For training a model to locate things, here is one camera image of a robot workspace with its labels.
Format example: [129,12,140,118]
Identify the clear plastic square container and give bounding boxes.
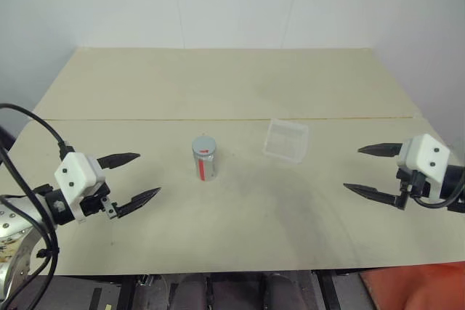
[262,118,311,165]

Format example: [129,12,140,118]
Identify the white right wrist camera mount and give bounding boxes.
[395,134,452,200]

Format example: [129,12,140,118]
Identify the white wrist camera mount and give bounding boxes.
[54,151,107,222]
[395,134,452,200]

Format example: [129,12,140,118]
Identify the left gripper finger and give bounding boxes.
[97,150,141,172]
[116,187,162,219]

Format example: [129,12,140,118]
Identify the white plastic bottle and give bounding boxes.
[191,149,219,183]

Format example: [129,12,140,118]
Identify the dark grey rounded shape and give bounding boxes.
[262,272,304,310]

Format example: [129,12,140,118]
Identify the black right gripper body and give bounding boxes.
[395,167,416,195]

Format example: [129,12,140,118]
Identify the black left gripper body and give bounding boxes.
[78,181,120,221]

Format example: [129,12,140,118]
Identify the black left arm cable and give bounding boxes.
[0,104,76,277]

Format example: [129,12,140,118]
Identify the black table frame bar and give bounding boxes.
[315,269,344,310]
[115,275,137,310]

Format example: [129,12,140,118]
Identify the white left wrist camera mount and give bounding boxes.
[54,151,107,222]

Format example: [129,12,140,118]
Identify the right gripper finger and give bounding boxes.
[357,142,404,159]
[342,182,408,211]

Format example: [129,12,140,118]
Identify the orange red mat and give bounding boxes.
[358,262,465,310]

